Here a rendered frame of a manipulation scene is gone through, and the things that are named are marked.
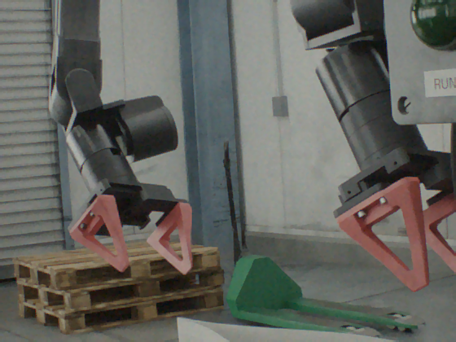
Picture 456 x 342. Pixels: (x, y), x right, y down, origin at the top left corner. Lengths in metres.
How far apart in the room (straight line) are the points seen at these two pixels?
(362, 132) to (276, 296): 5.44
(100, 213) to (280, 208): 7.81
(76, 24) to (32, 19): 7.37
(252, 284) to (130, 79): 3.49
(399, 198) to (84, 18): 0.62
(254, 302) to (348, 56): 5.34
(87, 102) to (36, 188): 7.37
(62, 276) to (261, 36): 3.81
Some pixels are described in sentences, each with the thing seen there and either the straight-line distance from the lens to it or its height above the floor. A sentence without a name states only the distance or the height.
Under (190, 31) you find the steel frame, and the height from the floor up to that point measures 2.19.
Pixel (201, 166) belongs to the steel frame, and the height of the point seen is 0.85.
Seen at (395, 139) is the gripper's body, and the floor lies 1.23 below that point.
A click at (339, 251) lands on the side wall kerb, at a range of 8.20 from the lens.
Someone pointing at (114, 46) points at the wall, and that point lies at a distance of 8.97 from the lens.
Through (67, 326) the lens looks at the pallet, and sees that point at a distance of 5.97.
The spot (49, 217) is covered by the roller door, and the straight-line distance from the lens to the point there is 8.54.
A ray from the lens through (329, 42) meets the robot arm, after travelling 0.77.
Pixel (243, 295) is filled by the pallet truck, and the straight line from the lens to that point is 6.01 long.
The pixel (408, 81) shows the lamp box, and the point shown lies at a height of 1.26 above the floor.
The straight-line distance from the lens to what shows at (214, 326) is 0.96.
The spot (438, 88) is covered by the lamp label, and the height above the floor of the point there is 1.25.
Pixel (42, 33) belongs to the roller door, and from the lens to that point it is 8.58.
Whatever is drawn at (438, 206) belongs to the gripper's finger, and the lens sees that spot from 0.79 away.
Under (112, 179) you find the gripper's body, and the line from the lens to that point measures 1.05.
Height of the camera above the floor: 1.24
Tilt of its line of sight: 3 degrees down
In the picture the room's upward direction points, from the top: 4 degrees counter-clockwise
